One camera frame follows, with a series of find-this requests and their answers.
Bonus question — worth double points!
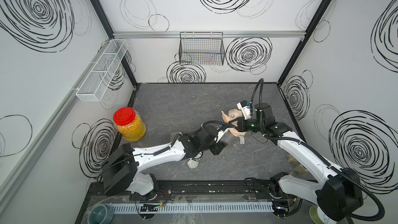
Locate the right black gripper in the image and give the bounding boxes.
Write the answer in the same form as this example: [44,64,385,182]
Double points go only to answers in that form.
[227,117,263,133]

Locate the grey rectangular eyeglass case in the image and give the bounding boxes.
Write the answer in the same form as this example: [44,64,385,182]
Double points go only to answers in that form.
[170,132,181,142]

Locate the grey fabric oval eyeglass case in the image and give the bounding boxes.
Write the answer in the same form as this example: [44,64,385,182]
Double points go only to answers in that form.
[221,129,236,143]

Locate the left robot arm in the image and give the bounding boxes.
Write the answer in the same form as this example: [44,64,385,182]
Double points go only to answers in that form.
[101,124,227,197]

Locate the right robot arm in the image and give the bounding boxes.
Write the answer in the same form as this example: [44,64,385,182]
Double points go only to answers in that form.
[236,101,363,224]

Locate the brown cardboard box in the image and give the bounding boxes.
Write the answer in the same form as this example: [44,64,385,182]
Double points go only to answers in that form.
[293,164,308,175]
[287,154,299,165]

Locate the red lid jar yellow grains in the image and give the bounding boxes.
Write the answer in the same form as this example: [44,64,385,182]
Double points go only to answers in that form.
[113,107,146,142]

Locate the green white tape roll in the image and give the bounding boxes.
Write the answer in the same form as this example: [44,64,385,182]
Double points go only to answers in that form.
[309,205,337,224]

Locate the teal tape roll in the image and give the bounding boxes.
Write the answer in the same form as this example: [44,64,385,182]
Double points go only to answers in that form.
[87,204,114,224]

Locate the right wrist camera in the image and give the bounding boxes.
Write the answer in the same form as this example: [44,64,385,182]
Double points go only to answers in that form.
[237,100,252,120]

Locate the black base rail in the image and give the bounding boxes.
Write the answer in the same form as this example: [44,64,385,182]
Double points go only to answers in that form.
[90,180,299,202]

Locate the black corrugated left cable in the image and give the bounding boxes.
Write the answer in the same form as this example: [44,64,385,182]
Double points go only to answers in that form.
[170,120,240,147]

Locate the black corrugated cable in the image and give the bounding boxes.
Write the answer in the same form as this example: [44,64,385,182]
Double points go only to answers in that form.
[250,78,386,222]
[170,120,240,147]

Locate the black corrugated right cable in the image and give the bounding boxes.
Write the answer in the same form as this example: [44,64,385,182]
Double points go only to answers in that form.
[250,78,386,222]

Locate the white slotted cable duct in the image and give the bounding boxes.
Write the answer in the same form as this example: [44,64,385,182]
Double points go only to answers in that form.
[109,202,274,214]

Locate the black wire wall basket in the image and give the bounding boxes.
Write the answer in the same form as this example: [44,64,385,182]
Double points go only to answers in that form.
[178,32,226,66]

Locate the white wire wall shelf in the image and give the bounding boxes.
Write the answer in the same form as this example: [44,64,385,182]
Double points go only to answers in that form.
[76,39,129,102]

